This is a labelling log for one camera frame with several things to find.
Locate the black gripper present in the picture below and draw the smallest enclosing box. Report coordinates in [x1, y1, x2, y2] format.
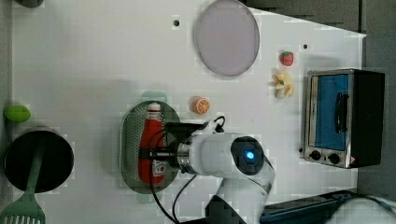
[138, 122, 207, 170]

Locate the red ketchup bottle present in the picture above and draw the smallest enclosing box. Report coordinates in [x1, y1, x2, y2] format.
[138, 103, 166, 185]

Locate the green oval strainer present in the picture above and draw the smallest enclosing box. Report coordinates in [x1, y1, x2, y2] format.
[119, 91, 180, 204]

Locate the orange slice toy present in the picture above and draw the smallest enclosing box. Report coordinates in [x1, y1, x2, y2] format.
[192, 97, 210, 115]

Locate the black pot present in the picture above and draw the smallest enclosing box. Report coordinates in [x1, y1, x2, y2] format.
[4, 128, 74, 193]

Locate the green spatula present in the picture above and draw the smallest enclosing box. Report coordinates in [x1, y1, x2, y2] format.
[1, 143, 46, 224]

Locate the green lime toy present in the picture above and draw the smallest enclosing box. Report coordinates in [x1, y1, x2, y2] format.
[4, 105, 31, 122]

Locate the grey round plate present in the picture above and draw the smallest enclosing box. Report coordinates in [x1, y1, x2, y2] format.
[195, 0, 260, 76]

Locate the yellow banana toy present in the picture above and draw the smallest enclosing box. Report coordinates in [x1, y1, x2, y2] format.
[273, 71, 294, 99]

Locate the red strawberry toy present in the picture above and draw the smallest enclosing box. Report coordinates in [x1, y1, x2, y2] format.
[279, 51, 294, 66]

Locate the grey object at corner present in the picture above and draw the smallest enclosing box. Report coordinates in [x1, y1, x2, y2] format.
[15, 0, 44, 8]

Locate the silver black toaster oven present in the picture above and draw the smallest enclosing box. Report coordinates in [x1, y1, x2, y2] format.
[304, 69, 385, 169]

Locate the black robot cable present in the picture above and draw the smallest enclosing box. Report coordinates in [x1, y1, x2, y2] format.
[148, 115, 226, 224]

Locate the blue metal frame rail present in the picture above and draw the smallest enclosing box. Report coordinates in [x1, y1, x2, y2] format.
[183, 189, 359, 224]

